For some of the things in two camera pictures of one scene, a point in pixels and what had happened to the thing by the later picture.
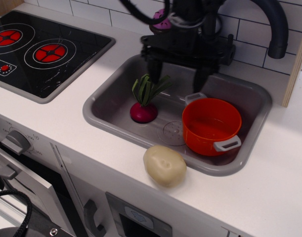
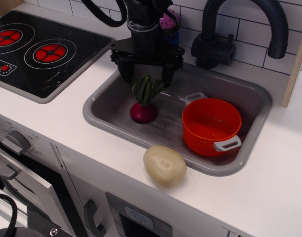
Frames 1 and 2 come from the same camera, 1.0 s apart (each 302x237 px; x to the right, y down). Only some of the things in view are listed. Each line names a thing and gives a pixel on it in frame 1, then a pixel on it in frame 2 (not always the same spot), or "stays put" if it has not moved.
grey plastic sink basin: x=109 y=98 stays put
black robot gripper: x=194 y=42 → x=146 y=47
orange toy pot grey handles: x=210 y=125 stays put
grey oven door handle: x=9 y=172 stays put
